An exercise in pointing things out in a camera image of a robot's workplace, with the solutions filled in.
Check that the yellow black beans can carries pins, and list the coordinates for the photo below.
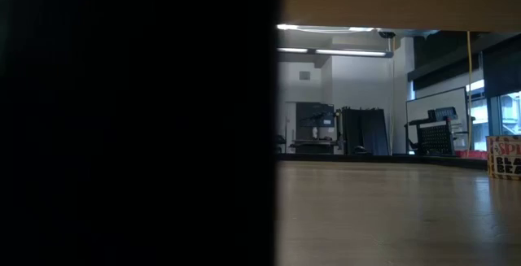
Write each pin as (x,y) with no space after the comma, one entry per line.
(504,158)

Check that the dark monitor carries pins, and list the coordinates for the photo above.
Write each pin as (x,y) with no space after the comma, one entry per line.
(315,113)

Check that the dark background desk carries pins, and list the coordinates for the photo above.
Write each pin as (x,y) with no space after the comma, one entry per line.
(315,146)

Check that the ceiling light strip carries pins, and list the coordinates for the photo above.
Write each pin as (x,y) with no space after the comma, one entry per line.
(287,27)

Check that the black curtain panel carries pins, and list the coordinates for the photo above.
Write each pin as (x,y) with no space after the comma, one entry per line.
(362,132)

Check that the long ceiling light tube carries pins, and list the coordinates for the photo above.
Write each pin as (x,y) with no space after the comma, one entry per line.
(346,52)

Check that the black ceiling dome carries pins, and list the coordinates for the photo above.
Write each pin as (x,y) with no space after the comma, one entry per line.
(386,35)

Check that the black pegboard stand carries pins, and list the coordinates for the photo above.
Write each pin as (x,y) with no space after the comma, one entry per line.
(435,138)

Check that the whiteboard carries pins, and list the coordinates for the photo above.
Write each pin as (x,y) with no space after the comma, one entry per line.
(443,99)

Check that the red bins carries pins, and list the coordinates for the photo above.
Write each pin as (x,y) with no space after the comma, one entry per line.
(472,154)

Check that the dark window blind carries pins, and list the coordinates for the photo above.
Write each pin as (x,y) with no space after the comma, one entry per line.
(502,66)

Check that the window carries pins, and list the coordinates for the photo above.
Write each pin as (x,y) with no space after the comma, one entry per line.
(510,113)

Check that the grey wall vent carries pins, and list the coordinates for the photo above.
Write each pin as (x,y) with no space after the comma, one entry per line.
(304,75)

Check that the black aluminium table frame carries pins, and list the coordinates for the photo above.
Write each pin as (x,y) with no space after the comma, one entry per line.
(366,158)

